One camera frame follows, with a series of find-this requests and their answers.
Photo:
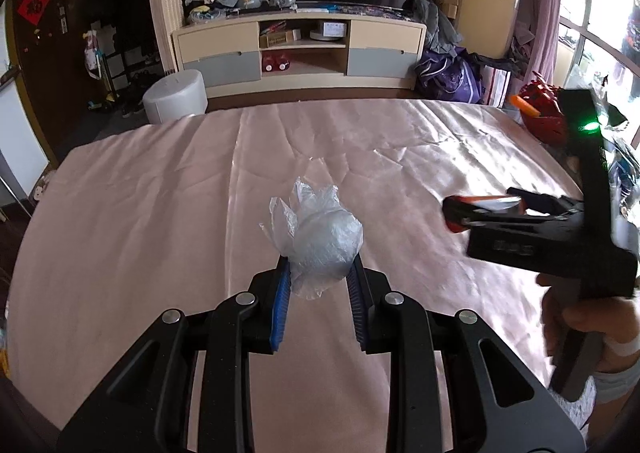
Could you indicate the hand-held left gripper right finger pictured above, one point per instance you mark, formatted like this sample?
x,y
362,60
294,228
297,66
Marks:
x,y
356,303

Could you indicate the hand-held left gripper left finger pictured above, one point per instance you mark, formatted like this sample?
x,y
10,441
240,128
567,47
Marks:
x,y
280,303

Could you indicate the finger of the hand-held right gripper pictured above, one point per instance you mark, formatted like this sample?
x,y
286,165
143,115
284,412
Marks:
x,y
495,222
550,200

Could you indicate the orange white wrapper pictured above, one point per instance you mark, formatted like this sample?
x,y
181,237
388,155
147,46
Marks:
x,y
495,205

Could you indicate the clear plastic bag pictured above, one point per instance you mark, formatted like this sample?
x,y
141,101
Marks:
x,y
322,243

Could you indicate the person's right forearm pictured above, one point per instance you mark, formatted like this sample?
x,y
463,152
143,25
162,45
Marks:
x,y
617,370

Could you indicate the person's right hand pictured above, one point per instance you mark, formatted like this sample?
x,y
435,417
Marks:
x,y
600,315

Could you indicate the red mesh basket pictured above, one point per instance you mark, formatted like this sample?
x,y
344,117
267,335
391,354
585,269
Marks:
x,y
542,108

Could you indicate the orange plastic stick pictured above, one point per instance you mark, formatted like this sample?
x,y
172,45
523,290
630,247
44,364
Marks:
x,y
525,104

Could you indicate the pink satin sheet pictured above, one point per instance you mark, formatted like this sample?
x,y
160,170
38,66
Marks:
x,y
190,213

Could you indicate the white red shopping bag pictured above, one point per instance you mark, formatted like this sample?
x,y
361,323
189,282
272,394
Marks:
x,y
495,85

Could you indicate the purple bag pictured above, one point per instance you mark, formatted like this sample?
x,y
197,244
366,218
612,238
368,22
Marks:
x,y
450,75

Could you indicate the window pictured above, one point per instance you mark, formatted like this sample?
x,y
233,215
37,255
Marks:
x,y
600,23

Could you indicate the grey clothes heap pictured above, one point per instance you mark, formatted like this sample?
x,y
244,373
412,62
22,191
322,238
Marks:
x,y
432,23

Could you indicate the white round stool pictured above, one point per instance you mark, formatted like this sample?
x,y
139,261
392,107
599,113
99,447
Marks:
x,y
175,95

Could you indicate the red bottles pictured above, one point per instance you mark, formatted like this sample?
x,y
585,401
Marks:
x,y
276,63

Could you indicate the beige tv cabinet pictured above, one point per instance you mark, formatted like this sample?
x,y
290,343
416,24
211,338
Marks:
x,y
300,58

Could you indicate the white printed bag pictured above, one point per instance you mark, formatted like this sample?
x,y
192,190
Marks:
x,y
94,55

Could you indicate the red paper door decoration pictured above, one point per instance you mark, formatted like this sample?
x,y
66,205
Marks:
x,y
32,3

